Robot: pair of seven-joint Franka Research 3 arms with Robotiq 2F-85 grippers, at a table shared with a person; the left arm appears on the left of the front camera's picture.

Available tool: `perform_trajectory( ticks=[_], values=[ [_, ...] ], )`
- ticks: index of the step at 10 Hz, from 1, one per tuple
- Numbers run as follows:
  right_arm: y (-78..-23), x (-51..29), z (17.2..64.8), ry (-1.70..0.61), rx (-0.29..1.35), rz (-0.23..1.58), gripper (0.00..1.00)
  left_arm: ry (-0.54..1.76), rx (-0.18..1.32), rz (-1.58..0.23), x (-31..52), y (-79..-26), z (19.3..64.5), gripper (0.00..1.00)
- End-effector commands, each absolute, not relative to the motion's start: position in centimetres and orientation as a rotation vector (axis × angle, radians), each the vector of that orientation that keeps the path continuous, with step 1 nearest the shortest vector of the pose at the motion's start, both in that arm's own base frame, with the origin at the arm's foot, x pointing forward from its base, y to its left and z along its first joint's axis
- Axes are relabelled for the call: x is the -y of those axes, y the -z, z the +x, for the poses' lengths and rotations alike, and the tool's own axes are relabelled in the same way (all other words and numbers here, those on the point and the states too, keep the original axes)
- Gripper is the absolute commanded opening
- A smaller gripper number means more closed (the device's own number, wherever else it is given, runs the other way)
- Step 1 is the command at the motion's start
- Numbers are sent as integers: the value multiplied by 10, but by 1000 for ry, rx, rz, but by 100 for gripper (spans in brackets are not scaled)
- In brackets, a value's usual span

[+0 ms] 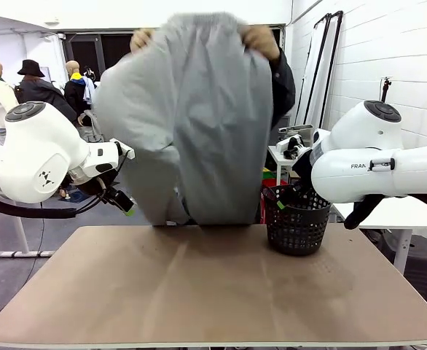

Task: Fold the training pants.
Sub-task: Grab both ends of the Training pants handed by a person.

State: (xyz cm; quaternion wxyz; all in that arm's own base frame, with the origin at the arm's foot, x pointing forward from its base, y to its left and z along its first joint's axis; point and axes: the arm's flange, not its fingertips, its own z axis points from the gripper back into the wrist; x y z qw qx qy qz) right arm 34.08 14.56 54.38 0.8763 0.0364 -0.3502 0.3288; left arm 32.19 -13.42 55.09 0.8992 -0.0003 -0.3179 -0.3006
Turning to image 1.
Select black bucket hat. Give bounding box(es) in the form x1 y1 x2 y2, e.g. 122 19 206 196
17 59 46 78

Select person's right hand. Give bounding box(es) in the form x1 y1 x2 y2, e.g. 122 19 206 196
130 28 155 53

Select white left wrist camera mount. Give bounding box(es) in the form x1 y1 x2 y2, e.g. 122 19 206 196
109 137 136 160

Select black plastic stool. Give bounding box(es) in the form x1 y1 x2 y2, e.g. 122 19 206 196
380 235 427 311

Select small white table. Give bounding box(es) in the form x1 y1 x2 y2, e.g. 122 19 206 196
267 144 310 187

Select grey hanging garment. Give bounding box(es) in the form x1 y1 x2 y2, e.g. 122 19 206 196
78 109 106 144

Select person's left hand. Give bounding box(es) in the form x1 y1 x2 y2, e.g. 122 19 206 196
242 24 281 63

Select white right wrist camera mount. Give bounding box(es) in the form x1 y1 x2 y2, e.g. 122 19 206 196
275 133 306 160

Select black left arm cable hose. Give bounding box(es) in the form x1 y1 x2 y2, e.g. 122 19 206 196
0 191 79 220

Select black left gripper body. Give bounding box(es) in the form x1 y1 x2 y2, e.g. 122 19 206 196
77 170 119 198

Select grey training pants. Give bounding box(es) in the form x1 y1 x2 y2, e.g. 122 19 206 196
95 12 275 228

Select mannequin with yellow scarf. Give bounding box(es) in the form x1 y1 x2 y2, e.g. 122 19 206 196
63 60 98 118

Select black framed white panel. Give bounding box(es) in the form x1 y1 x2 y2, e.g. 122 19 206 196
318 10 344 128
295 12 332 128

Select light blue hanging shirt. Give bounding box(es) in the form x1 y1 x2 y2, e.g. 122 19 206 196
82 75 98 109

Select black perforated plastic basket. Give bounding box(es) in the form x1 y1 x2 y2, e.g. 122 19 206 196
262 184 333 257

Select large white side table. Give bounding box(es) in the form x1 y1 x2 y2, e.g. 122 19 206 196
332 196 427 275

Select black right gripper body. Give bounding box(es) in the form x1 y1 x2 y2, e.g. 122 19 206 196
291 149 314 191

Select mannequin in dark jacket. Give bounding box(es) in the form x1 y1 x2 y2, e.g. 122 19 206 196
15 59 78 125

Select black camera tripod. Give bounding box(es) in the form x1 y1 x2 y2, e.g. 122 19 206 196
380 75 394 104

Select white table with T-foot leg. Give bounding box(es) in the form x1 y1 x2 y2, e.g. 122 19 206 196
0 209 56 259

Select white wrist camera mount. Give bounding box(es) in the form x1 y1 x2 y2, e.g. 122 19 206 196
109 137 136 160
275 133 306 160

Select person in dark shirt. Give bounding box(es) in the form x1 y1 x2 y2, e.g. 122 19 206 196
270 69 297 129

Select thin black floor cable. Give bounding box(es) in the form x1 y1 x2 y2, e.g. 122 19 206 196
0 203 45 324

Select red box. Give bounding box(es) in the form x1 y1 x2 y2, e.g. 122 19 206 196
259 178 273 224

